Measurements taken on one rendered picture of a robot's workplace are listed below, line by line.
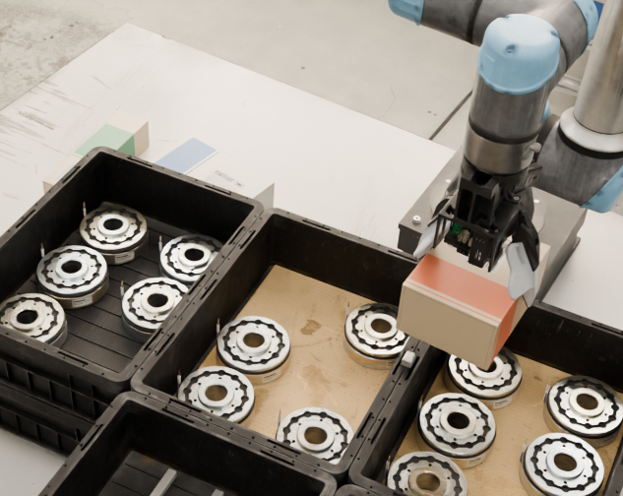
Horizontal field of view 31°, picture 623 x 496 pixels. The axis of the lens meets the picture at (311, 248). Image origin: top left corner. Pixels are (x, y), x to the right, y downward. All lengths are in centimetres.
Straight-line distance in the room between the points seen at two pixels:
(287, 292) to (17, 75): 208
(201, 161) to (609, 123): 71
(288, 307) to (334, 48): 217
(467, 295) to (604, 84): 48
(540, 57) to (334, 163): 107
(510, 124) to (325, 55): 260
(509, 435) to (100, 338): 58
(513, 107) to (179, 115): 120
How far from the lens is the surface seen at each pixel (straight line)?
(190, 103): 228
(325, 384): 158
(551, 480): 150
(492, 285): 133
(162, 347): 150
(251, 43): 376
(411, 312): 133
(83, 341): 164
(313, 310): 167
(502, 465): 153
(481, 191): 119
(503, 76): 112
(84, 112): 227
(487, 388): 157
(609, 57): 165
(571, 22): 122
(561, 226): 193
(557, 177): 175
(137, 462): 150
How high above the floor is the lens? 203
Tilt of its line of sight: 43 degrees down
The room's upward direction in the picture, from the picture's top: 5 degrees clockwise
